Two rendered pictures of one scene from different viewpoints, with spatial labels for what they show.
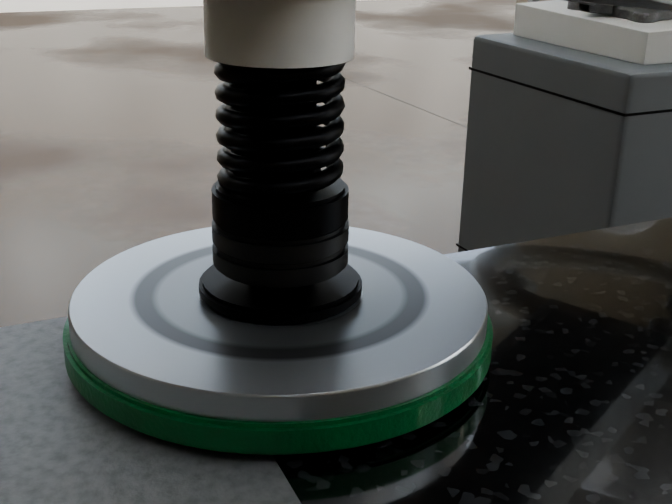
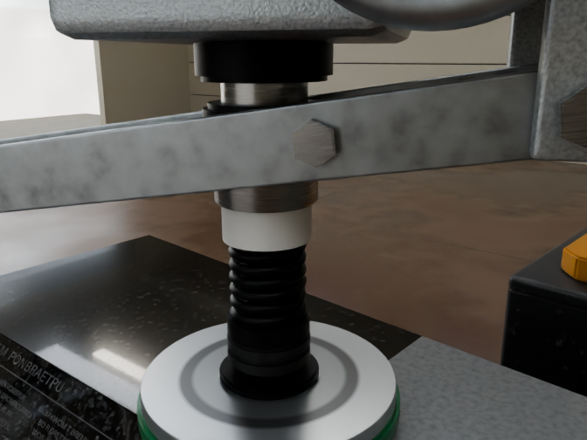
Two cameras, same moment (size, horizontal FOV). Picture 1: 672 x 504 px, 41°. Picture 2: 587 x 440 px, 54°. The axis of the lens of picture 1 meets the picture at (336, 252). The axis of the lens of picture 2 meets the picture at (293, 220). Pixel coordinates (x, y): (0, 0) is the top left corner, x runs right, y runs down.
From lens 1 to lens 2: 0.74 m
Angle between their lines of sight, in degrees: 107
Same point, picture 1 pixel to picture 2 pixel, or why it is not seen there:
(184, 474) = (403, 390)
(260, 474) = not seen: hidden behind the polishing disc
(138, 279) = (299, 425)
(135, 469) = (414, 402)
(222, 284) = (296, 378)
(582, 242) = (48, 345)
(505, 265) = (102, 362)
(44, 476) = (448, 423)
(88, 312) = (358, 422)
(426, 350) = not seen: hidden behind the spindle
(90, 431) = (407, 429)
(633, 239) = (37, 332)
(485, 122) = not seen: outside the picture
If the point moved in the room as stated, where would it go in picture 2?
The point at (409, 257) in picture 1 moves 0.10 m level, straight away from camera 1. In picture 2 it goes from (189, 348) to (72, 370)
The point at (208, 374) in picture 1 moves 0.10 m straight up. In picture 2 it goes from (374, 361) to (378, 254)
